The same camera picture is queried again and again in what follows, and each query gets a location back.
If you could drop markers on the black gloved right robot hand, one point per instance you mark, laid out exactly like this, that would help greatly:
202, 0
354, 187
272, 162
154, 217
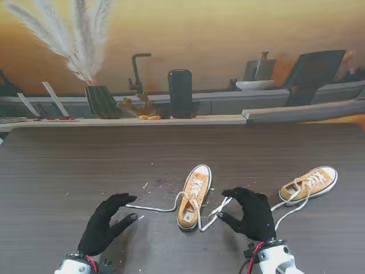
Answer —
256, 217

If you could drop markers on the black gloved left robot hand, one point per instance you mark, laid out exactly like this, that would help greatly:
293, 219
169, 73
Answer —
99, 225

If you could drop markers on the long white shoelace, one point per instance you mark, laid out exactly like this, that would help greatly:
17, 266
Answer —
196, 181

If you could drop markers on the grey wooden plank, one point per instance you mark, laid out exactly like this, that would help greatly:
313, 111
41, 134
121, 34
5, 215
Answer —
299, 112

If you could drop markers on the red flat strips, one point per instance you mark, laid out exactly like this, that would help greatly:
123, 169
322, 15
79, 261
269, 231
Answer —
61, 119

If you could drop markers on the yellow oval fruit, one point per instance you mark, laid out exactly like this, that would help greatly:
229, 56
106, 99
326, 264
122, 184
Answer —
143, 117
154, 117

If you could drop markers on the dark low stand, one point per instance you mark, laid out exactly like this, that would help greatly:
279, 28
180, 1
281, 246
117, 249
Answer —
196, 109

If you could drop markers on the dark green ribbed vase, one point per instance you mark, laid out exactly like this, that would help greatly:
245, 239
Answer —
99, 101

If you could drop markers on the yellow cactus ornament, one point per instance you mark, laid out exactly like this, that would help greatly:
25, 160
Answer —
142, 108

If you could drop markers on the white bowl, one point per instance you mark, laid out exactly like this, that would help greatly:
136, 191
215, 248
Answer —
253, 85

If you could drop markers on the long white slat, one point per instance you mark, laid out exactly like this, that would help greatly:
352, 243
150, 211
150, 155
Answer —
55, 99

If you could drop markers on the small black holder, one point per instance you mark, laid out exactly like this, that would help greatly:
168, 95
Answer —
232, 85

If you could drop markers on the short white slat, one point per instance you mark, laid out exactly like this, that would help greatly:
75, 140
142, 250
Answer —
28, 105

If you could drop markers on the black cylindrical canister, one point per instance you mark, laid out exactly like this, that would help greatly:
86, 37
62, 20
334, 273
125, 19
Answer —
179, 94

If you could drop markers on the grey metal pot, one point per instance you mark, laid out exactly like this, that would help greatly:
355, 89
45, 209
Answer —
262, 70

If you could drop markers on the black kitchen faucet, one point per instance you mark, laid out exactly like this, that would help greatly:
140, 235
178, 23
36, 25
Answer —
136, 71

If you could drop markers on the white pampas grass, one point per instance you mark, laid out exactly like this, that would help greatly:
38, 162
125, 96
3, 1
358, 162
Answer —
85, 42

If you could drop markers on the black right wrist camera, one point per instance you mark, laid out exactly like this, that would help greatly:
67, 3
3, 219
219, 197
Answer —
250, 252

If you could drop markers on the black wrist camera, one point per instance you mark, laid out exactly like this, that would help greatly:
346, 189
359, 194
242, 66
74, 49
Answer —
250, 252
106, 264

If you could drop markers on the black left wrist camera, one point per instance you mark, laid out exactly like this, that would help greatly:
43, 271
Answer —
106, 264

